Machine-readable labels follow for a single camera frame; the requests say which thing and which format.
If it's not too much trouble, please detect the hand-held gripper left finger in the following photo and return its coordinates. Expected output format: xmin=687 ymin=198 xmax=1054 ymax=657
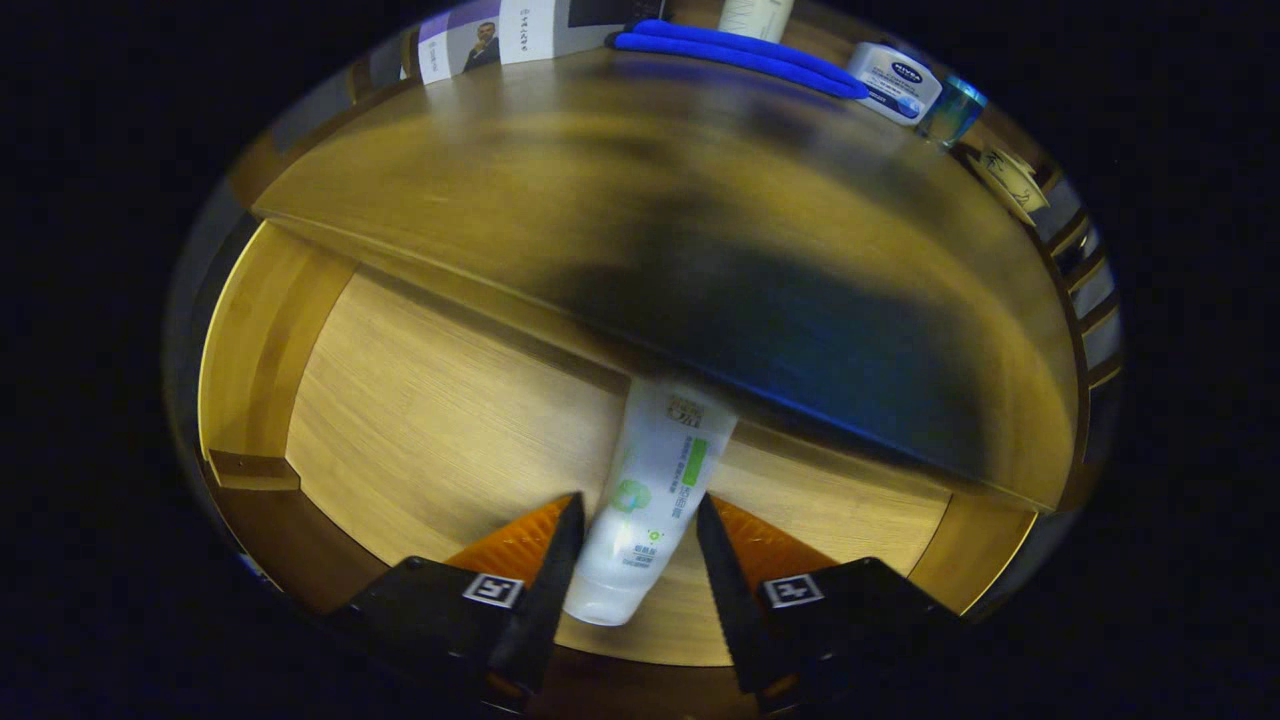
xmin=335 ymin=490 xmax=588 ymax=716

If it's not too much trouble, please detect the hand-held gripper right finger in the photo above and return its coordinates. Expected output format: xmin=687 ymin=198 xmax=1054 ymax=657
xmin=695 ymin=492 xmax=966 ymax=716

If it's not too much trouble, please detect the white green squeeze tube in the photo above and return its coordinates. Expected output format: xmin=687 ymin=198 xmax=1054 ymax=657
xmin=562 ymin=375 xmax=741 ymax=628

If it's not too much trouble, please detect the brown wooden drawer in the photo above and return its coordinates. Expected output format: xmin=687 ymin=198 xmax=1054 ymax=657
xmin=195 ymin=220 xmax=1041 ymax=691

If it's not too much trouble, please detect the wooden countertop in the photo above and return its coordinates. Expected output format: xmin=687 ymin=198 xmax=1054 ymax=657
xmin=250 ymin=30 xmax=1086 ymax=513

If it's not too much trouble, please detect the beige lidded teacup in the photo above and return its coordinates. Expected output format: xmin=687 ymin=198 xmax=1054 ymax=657
xmin=965 ymin=145 xmax=1051 ymax=226

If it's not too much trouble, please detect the white bottle blue cap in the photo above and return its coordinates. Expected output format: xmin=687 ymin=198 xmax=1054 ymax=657
xmin=847 ymin=42 xmax=944 ymax=126

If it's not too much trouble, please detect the teal bottle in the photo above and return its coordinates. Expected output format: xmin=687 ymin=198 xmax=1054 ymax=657
xmin=915 ymin=75 xmax=991 ymax=151

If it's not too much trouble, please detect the blue folded cloth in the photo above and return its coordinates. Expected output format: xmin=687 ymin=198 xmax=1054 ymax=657
xmin=612 ymin=18 xmax=871 ymax=101

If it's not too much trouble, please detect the purple book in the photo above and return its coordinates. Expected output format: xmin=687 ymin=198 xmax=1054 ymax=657
xmin=415 ymin=0 xmax=503 ymax=86

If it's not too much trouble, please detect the thick white black book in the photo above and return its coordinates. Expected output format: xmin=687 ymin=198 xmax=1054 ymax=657
xmin=498 ymin=0 xmax=666 ymax=66

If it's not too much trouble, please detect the white pump bottle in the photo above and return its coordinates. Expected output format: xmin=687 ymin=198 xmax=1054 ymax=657
xmin=718 ymin=0 xmax=798 ymax=43

